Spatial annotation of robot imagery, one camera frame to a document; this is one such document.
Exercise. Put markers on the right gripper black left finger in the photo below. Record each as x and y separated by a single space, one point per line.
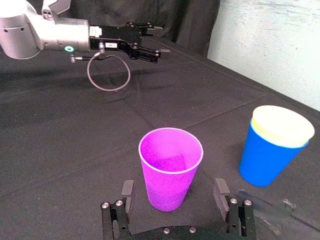
117 217

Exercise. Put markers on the purple plastic cup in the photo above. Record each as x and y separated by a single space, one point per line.
167 180

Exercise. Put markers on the pale yellow plastic cup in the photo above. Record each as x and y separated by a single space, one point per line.
282 127

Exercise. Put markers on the blue plastic cup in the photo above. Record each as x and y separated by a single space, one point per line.
265 162

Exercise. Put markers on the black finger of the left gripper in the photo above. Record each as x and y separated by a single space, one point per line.
149 27
147 54

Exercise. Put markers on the black table cloth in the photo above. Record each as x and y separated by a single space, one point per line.
75 140

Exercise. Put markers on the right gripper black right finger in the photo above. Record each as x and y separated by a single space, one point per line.
237 215

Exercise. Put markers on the black backdrop curtain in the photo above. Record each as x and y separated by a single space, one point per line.
180 15

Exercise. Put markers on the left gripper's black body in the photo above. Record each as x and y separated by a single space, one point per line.
117 36

